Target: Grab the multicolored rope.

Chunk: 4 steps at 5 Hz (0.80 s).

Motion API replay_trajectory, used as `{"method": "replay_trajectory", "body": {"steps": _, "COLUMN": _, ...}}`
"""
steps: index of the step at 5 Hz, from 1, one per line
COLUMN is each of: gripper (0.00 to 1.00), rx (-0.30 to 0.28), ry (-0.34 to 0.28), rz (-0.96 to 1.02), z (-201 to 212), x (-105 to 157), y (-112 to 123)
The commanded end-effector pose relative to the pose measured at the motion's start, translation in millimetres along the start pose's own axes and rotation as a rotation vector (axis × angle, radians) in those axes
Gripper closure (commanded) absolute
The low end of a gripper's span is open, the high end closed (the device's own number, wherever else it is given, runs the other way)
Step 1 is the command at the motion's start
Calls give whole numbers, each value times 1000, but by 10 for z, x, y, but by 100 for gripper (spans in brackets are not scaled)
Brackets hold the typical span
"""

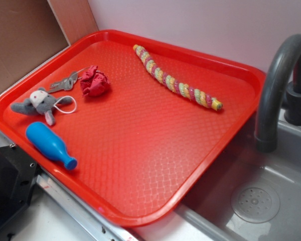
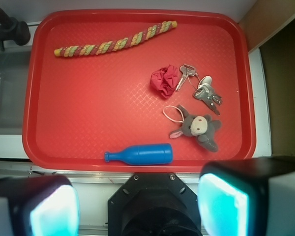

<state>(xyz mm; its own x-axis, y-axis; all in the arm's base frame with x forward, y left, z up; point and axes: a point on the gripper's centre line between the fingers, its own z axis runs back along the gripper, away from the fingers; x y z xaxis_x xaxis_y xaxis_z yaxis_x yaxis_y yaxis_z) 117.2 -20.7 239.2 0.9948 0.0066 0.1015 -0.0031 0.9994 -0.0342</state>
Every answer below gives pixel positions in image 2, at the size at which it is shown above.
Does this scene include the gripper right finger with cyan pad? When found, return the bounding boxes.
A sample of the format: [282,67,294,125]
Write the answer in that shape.
[197,157,295,236]

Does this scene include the black octagonal mount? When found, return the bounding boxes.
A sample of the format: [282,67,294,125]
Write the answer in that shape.
[107,173,202,236]

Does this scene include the blue plastic bottle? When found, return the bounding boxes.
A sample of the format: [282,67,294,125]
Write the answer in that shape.
[104,144,173,166]

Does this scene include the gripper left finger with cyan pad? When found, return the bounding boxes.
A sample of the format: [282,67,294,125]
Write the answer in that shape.
[0,175,80,236]

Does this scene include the grey plush donkey keychain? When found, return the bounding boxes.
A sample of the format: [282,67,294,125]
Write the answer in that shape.
[162,105,222,152]

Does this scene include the silver key bunch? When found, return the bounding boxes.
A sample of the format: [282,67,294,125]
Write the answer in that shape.
[175,64,223,116]

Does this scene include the stainless steel sink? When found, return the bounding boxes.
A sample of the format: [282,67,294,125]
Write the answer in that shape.
[0,46,31,135]

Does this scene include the multicolored twisted rope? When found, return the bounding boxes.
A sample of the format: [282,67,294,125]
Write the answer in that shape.
[53,20,178,59]

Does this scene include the dark brown faucet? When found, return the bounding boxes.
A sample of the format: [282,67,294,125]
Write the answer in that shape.
[0,8,30,52]

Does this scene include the crumpled red paper ball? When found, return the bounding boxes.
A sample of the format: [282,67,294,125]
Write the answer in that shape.
[150,65,179,99]

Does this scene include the red plastic tray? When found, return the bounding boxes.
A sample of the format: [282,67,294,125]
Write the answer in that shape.
[22,9,256,173]

